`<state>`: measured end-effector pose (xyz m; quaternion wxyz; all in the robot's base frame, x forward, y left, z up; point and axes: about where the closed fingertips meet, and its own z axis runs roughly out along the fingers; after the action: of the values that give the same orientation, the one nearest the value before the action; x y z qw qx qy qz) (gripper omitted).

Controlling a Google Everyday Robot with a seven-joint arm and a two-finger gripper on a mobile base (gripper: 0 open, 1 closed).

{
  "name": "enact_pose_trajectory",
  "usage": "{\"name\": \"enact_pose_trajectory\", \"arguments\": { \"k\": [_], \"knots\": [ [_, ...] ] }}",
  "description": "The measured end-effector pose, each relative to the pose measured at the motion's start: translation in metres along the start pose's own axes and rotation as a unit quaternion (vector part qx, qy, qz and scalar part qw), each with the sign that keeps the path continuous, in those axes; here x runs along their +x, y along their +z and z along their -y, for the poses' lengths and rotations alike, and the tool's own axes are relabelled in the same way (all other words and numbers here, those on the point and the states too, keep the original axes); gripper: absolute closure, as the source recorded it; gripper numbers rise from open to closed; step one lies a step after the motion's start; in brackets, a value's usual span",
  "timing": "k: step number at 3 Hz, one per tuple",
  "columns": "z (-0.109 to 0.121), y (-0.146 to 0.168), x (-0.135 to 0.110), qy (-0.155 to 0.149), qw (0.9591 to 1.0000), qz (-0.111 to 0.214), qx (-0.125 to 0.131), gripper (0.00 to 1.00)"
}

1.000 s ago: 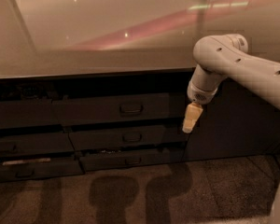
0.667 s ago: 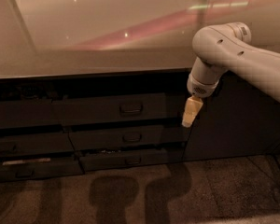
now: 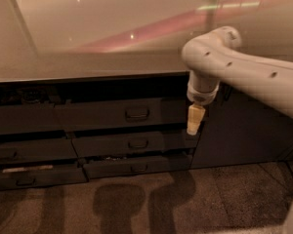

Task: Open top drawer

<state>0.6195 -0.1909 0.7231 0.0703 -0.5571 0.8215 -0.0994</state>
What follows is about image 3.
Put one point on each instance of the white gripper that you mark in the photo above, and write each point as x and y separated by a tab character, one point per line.
201	97

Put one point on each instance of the dark drawer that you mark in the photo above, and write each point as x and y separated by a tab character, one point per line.
137	166
36	151
42	178
114	114
28	118
133	143

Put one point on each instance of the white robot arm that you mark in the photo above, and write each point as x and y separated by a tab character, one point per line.
213	59

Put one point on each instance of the dark cabinet frame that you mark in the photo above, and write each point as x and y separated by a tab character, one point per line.
64	91

